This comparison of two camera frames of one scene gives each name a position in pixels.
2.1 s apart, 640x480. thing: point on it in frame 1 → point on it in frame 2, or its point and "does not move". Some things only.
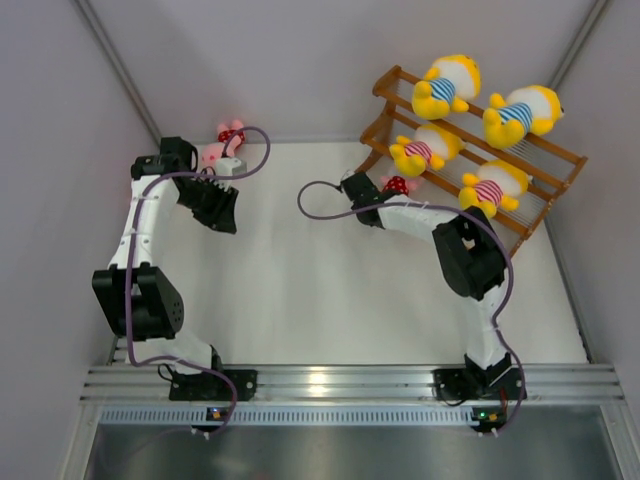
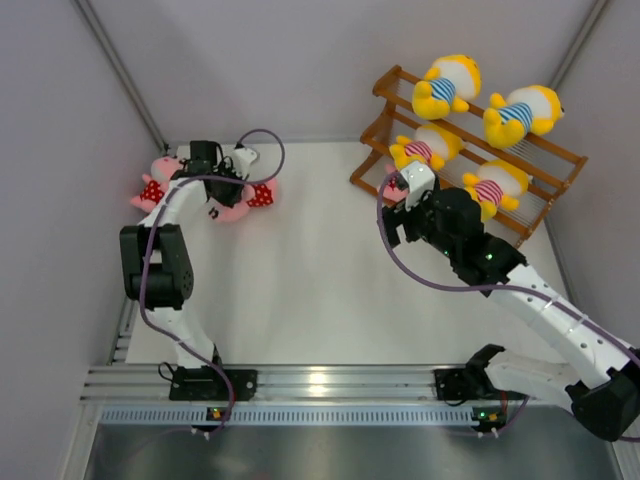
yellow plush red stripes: (432, 144) does not move
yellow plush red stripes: (495, 183) does not move
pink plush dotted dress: (212, 152) → (253, 195)
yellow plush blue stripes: (451, 82) does not move
